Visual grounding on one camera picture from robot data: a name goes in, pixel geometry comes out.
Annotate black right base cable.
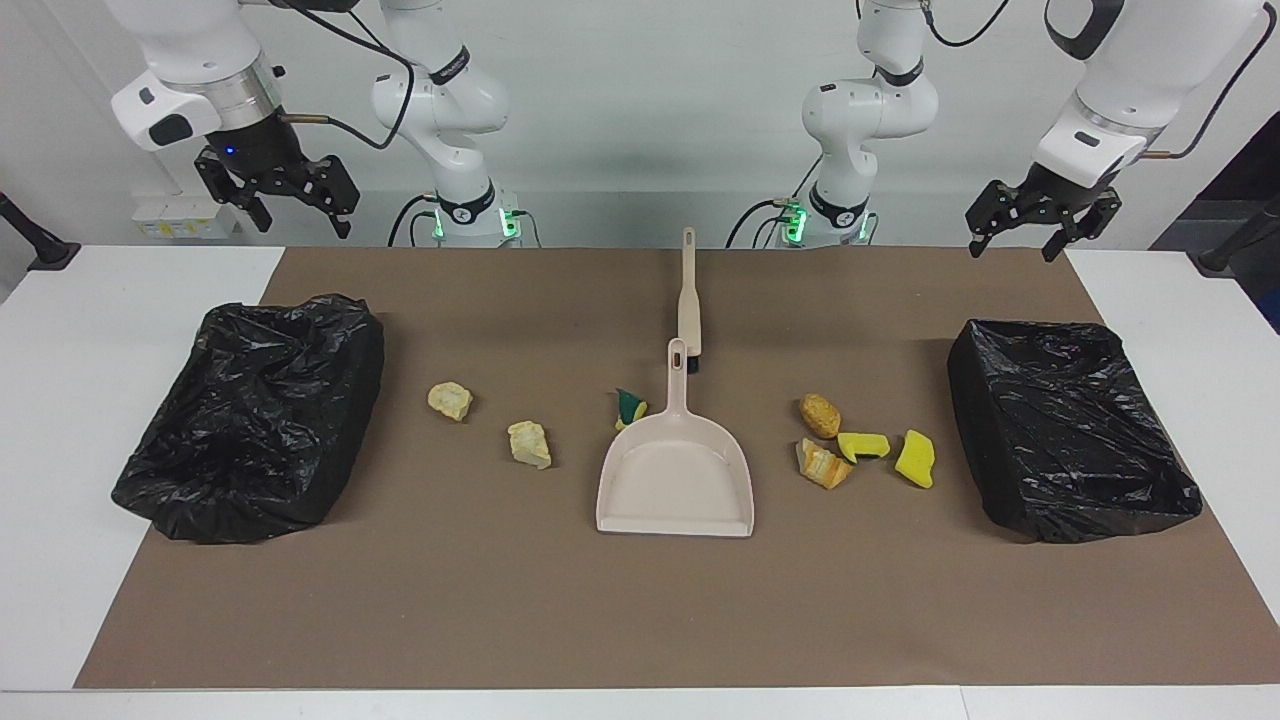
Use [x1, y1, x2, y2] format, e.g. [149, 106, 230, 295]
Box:
[388, 195, 441, 248]

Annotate black bag-lined bin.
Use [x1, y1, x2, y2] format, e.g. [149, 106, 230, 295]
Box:
[947, 319, 1204, 544]
[111, 293, 386, 545]

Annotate large yellow sponge piece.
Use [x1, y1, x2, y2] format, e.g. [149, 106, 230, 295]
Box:
[894, 429, 937, 490]

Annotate beige plastic dustpan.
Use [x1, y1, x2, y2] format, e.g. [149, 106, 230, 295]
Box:
[596, 338, 756, 538]

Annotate black left base cable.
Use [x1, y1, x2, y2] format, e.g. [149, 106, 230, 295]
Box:
[725, 155, 823, 249]

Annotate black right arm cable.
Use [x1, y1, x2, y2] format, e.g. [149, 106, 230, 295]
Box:
[240, 0, 417, 151]

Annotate dark background panel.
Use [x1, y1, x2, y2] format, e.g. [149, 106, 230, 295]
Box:
[1150, 110, 1280, 331]

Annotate beige hand brush black bristles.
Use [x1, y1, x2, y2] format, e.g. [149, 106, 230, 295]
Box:
[677, 227, 703, 373]

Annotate brown table mat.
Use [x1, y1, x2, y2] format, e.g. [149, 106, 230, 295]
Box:
[75, 247, 1280, 689]

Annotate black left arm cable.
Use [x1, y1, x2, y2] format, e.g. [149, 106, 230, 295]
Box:
[925, 0, 1279, 163]

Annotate brown oval bread roll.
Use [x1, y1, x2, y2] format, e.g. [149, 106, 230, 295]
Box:
[798, 393, 842, 440]

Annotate black base cable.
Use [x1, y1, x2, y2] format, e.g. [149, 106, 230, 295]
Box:
[725, 155, 823, 249]
[388, 195, 441, 248]

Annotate black stand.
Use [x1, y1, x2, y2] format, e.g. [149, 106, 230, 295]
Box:
[0, 190, 81, 271]
[1188, 195, 1280, 276]

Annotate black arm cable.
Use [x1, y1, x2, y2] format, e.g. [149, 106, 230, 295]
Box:
[925, 0, 1279, 163]
[240, 0, 417, 151]

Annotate orange crusted bread piece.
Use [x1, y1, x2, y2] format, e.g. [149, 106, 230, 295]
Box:
[795, 438, 854, 490]

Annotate white wall socket box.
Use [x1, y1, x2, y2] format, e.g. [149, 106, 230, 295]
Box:
[131, 193, 239, 240]

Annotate pale bread chunk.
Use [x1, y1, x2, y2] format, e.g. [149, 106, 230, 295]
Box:
[427, 381, 474, 422]
[507, 421, 553, 471]

